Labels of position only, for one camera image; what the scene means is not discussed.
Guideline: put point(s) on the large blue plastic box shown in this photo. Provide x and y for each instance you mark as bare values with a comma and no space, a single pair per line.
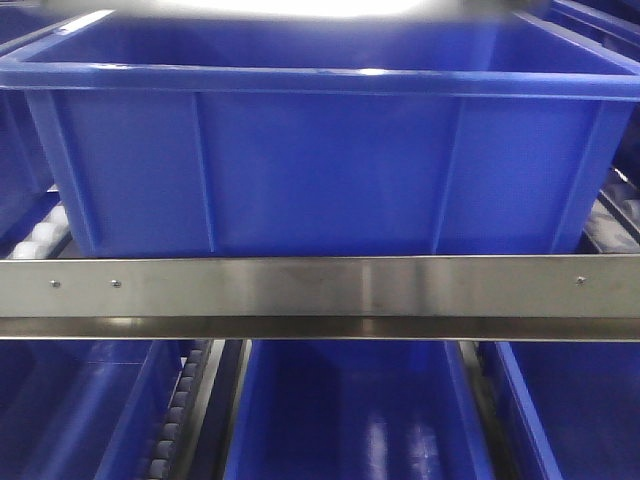
188,138

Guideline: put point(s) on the blue bin lower centre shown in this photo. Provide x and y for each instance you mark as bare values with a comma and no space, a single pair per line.
356,409

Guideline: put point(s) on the blue bin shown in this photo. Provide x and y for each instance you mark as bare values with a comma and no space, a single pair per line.
83,409
25,174
614,28
356,409
569,410

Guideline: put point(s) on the lower steel rack bar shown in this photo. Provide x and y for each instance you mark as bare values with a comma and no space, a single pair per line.
513,298

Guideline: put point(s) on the lower grey roller track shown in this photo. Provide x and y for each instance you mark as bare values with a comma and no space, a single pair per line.
174,431

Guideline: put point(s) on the white roller track middle left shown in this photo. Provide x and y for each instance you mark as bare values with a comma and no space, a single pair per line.
45,236

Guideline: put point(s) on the roller track middle right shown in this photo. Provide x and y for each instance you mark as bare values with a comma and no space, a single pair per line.
613,223

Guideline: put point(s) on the blue bin middle left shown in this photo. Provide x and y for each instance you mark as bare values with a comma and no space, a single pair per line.
25,174

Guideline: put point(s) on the blue bin lower left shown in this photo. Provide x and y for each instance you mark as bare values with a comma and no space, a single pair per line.
83,409

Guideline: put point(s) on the blue bin lower right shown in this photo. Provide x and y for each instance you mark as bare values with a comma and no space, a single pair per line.
569,410

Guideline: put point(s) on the blue bin far right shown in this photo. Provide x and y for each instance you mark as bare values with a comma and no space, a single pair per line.
614,28

